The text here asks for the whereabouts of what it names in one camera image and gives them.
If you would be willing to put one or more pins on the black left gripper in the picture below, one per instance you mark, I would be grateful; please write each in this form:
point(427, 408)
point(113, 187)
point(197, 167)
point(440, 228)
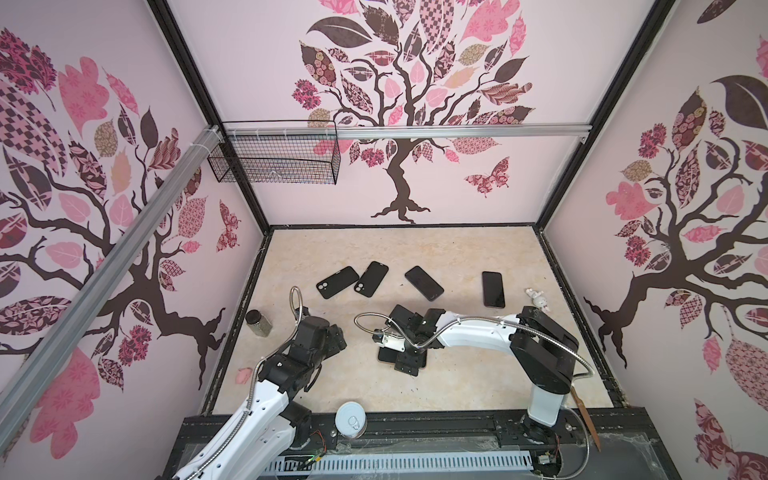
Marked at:
point(334, 341)

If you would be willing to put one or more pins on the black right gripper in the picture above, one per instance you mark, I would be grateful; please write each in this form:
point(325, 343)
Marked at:
point(413, 362)

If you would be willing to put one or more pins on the black smartphone with silver frame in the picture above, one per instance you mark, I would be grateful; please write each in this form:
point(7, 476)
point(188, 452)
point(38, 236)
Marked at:
point(387, 355)

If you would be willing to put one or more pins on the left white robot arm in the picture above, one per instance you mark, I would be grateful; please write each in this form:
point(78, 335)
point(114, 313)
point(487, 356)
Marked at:
point(297, 369)

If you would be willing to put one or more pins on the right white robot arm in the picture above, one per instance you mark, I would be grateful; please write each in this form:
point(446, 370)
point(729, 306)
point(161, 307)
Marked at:
point(544, 407)

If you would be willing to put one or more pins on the black phone case left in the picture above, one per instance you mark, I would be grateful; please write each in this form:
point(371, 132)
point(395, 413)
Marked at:
point(337, 282)

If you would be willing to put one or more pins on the black smartphone centre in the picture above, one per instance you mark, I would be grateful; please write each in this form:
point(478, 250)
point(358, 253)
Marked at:
point(429, 288)

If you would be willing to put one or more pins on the glass spice jar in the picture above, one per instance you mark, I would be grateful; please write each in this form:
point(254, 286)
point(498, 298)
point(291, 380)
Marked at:
point(258, 323)

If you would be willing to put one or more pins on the white round can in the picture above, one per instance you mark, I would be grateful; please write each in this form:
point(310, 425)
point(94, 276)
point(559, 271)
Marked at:
point(350, 420)

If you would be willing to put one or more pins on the black smartphone right side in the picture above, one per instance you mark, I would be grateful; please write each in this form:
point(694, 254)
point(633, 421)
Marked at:
point(493, 290)

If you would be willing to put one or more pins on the small white figurine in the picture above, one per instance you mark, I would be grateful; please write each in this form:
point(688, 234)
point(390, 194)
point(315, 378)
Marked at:
point(538, 299)

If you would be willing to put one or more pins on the brown wooden stick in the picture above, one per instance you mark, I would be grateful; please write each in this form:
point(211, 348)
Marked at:
point(586, 418)

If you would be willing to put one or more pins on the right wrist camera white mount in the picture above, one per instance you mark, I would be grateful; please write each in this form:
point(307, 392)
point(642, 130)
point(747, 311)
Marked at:
point(389, 341)

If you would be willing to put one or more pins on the white slotted cable duct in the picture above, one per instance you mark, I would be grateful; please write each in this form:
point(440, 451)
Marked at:
point(436, 462)

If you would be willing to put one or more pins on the black wire basket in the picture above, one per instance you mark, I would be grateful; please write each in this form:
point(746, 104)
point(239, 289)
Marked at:
point(280, 151)

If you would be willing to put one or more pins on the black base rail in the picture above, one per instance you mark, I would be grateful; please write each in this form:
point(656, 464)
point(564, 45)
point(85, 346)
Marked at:
point(631, 446)

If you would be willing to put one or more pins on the silver aluminium rail back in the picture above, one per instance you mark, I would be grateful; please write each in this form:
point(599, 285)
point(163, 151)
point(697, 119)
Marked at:
point(408, 131)

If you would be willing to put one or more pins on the silver aluminium rail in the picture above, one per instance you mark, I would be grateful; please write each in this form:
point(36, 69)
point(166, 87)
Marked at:
point(408, 131)
point(30, 382)

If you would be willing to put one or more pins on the silver aluminium rail left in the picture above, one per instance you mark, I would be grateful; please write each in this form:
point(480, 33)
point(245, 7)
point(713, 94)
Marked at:
point(30, 382)

